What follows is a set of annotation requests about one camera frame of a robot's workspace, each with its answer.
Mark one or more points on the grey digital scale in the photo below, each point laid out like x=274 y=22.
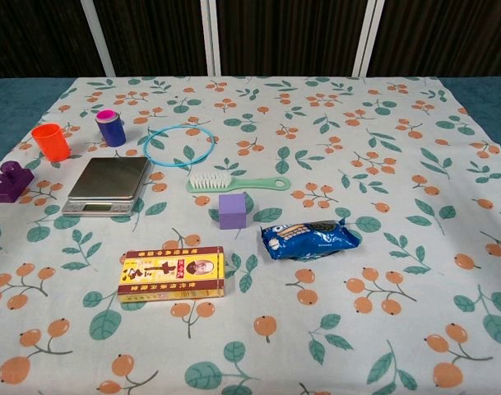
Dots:
x=110 y=177

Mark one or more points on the floral fruit print tablecloth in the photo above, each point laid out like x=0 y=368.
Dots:
x=357 y=197

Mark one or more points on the blue cylinder with pink lid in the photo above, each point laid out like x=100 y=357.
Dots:
x=112 y=131

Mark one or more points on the purple plastic building block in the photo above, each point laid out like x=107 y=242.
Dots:
x=9 y=185

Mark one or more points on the dark folding screen white frame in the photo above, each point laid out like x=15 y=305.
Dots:
x=275 y=33

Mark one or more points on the blue Oreo cookie packet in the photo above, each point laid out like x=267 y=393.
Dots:
x=312 y=240

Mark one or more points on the purple foam cube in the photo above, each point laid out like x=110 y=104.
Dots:
x=233 y=212

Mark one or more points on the orange snack bar package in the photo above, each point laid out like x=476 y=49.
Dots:
x=172 y=271

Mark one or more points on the orange plastic cup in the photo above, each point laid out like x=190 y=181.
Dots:
x=50 y=144

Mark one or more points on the green brush with white bristles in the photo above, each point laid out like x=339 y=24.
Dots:
x=205 y=183

